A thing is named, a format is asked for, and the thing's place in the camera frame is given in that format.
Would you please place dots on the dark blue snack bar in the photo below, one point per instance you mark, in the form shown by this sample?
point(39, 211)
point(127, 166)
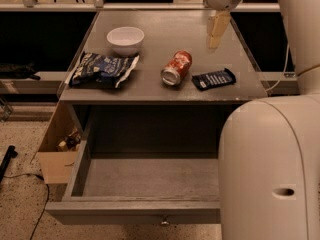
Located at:
point(214, 79)

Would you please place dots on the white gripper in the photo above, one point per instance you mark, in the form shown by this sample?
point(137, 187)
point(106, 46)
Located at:
point(217, 22)

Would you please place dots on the white ceramic bowl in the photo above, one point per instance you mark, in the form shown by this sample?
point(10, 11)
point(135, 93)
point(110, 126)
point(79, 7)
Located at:
point(126, 41)

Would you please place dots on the items in cardboard box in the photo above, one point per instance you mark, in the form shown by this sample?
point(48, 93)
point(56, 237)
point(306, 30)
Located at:
point(70, 142)

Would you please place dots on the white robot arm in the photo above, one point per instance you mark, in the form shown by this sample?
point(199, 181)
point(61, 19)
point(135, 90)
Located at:
point(269, 150)

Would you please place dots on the black bar on floor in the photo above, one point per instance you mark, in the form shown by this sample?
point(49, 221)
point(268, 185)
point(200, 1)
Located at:
point(10, 153)

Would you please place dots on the cardboard box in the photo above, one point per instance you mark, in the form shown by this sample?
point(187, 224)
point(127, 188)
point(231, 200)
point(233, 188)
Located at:
point(56, 154)

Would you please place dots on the red coke can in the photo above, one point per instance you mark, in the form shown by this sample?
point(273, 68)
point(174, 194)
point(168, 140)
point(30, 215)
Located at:
point(177, 68)

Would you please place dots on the black object on ledge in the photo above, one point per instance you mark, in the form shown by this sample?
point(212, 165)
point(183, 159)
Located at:
point(18, 71)

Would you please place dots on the open grey top drawer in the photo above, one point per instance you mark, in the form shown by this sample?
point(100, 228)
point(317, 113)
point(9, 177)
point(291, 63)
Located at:
point(115, 182)

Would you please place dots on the grey wooden cabinet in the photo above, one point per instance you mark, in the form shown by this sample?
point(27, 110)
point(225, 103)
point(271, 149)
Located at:
point(144, 108)

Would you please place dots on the blue white chip bag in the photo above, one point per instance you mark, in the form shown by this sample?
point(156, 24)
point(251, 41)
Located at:
point(109, 70)

